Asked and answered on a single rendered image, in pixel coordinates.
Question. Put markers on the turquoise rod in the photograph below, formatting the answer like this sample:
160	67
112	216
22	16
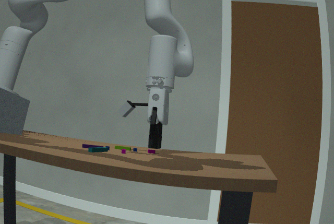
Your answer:
98	149

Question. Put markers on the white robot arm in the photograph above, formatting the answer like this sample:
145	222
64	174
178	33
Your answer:
167	57

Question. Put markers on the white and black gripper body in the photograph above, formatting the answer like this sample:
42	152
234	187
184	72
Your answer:
161	102

